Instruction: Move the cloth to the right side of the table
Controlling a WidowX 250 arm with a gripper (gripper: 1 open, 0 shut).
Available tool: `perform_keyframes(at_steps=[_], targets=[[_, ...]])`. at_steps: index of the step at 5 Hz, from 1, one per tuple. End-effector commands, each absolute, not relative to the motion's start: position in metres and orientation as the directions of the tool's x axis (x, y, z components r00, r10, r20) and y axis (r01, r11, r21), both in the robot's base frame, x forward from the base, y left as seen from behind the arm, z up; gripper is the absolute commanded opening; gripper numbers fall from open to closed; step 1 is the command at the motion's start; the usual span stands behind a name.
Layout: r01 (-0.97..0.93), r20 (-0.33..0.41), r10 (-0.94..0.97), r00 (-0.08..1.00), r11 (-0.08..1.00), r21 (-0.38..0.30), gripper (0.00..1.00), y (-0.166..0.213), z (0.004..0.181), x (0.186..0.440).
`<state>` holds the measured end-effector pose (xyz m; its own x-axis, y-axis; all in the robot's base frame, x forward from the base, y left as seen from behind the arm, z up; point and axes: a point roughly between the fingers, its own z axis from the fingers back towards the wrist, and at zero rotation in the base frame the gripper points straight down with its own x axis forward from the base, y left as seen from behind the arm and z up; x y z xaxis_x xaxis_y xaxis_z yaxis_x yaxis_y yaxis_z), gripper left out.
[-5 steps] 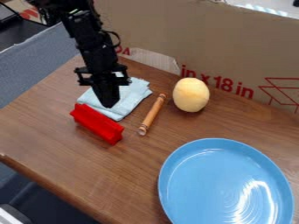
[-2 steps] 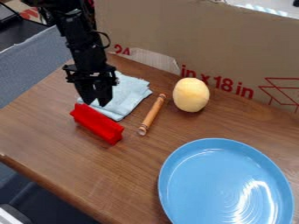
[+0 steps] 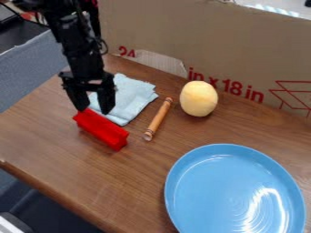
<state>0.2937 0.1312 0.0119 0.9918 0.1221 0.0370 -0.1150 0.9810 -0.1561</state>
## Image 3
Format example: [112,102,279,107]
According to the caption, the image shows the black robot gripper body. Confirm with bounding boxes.
[58,45,114,93]

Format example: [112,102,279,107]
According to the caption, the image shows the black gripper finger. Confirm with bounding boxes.
[97,82,114,115]
[61,79,89,111]

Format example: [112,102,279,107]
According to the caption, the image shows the light blue cloth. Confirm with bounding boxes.
[86,73,160,127]

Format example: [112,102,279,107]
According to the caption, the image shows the red plastic block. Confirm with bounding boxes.
[73,108,128,151]

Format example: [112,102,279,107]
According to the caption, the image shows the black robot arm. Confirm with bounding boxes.
[14,0,114,114]

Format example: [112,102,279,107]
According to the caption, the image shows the grey fabric panel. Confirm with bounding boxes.
[0,30,68,113]

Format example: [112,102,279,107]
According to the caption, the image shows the orange crayon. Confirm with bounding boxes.
[142,97,172,141]

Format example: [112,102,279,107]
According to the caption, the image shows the yellow potato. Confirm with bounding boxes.
[180,81,219,117]

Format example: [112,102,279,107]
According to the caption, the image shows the blue round plate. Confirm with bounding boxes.
[164,144,305,233]

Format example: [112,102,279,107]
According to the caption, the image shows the brown cardboard box wall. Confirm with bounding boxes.
[98,0,311,121]

